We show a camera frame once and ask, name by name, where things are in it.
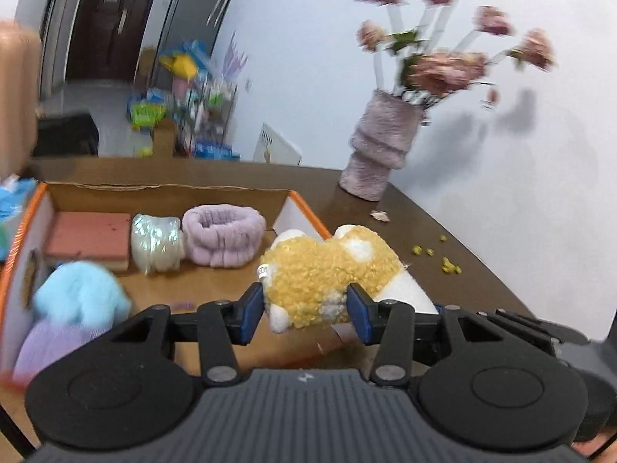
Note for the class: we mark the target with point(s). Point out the small brown cardboard box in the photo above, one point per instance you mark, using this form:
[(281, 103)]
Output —
[(165, 139)]

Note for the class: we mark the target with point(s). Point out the fallen rose petal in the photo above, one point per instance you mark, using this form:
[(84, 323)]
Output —
[(380, 216)]

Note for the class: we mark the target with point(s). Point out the orange cardboard box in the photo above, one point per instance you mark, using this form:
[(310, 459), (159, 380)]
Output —
[(202, 284)]

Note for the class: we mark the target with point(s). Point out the grey refrigerator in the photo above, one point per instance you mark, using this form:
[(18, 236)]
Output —
[(188, 9)]

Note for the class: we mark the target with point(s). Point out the purple flower wall sticker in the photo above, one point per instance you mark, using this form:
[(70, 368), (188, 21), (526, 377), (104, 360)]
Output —
[(235, 58)]

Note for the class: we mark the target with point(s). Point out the bunch of dried pink roses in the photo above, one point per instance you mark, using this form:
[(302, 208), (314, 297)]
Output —
[(443, 70)]

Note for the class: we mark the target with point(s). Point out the yellow and white plush toy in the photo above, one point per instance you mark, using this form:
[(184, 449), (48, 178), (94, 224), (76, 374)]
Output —
[(313, 270)]

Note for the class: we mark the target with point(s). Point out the lavender fluffy cloth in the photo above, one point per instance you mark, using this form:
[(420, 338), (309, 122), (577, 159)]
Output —
[(53, 347)]

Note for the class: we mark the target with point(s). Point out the green snack bag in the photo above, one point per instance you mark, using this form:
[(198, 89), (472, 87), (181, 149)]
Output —
[(147, 115)]

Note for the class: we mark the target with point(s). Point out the pink sponge block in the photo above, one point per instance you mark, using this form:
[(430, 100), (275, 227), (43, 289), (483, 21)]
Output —
[(86, 238)]

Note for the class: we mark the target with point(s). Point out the blue and yellow bag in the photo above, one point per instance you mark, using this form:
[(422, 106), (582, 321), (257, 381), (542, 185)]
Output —
[(185, 60)]

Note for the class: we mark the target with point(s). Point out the blue tissue pack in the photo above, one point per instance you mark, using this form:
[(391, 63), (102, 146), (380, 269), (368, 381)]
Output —
[(12, 202)]

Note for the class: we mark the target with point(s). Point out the mauve ribbed vase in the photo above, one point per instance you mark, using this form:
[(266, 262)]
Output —
[(381, 149)]

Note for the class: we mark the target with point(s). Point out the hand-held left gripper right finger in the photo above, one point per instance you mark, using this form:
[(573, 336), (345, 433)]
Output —
[(359, 313)]

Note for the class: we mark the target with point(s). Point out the dark brown entrance door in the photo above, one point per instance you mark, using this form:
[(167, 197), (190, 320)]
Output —
[(106, 33)]

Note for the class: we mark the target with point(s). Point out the light blue fluffy ball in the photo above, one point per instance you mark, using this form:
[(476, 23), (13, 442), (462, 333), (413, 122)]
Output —
[(72, 294)]

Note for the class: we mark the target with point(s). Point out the pink bucket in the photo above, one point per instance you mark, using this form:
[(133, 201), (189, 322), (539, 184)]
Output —
[(181, 89)]

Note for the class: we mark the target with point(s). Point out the scattered yellow crumbs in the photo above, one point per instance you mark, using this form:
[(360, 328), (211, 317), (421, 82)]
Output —
[(448, 265)]

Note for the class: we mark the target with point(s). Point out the black bag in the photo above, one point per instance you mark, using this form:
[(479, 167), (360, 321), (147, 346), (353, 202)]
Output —
[(67, 135)]

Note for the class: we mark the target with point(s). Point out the blue packet pile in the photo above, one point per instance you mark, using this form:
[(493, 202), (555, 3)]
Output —
[(217, 150)]

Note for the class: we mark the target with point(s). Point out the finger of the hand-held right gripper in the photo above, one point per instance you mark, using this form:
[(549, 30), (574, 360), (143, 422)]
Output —
[(530, 328)]

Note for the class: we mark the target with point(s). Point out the open cardboard box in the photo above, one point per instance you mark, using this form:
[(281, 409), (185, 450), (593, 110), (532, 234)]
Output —
[(147, 72)]

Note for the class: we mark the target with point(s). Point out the white radiator panel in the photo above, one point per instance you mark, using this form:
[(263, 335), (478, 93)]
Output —
[(277, 147)]

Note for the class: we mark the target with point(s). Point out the purple fuzzy headband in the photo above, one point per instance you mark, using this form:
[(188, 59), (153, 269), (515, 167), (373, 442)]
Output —
[(217, 246)]

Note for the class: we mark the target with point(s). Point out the white translucent scrunchie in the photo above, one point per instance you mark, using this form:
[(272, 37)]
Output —
[(156, 246)]

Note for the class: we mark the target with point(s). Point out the pink hard-shell suitcase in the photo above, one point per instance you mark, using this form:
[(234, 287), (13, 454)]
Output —
[(17, 96)]

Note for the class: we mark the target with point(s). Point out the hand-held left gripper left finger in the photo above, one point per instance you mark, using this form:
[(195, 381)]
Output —
[(250, 313)]

